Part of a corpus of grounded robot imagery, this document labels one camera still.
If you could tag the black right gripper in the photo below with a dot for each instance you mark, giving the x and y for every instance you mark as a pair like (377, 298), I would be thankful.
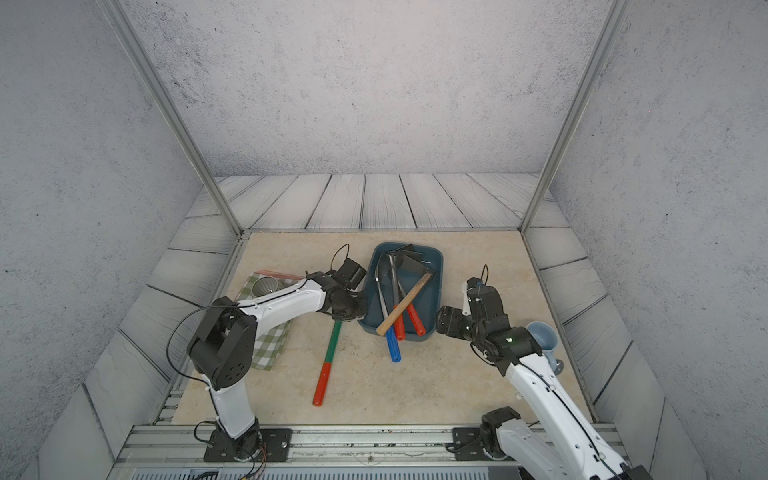
(453, 328)

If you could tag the light blue mug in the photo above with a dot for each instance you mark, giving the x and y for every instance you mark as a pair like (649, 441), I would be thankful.
(548, 340)

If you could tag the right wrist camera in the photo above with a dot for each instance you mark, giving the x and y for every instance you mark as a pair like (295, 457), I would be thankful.
(466, 311)

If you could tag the grey hoe red grip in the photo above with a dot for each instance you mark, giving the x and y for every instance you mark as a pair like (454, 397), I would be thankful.
(409, 251)
(399, 323)

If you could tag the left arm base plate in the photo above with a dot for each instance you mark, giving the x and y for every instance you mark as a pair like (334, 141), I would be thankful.
(255, 445)

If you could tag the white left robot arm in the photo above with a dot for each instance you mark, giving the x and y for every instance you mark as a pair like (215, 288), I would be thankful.
(222, 347)

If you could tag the aluminium front rail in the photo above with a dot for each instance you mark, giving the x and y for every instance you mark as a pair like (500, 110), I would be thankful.
(316, 452)

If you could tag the green white checkered cloth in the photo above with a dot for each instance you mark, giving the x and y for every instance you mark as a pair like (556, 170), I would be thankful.
(268, 347)

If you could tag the teal plastic storage box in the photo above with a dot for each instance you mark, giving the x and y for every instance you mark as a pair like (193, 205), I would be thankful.
(426, 303)

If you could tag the green hoe with red grip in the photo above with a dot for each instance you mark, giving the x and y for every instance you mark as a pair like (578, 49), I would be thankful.
(325, 372)

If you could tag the wooden handled hoe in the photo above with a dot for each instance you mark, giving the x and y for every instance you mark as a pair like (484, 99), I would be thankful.
(426, 275)

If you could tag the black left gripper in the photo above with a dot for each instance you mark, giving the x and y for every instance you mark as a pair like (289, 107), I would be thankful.
(363, 299)

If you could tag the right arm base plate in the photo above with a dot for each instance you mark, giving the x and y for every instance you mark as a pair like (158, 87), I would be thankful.
(468, 444)

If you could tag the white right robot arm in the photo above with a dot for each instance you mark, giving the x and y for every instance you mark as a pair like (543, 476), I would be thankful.
(574, 450)

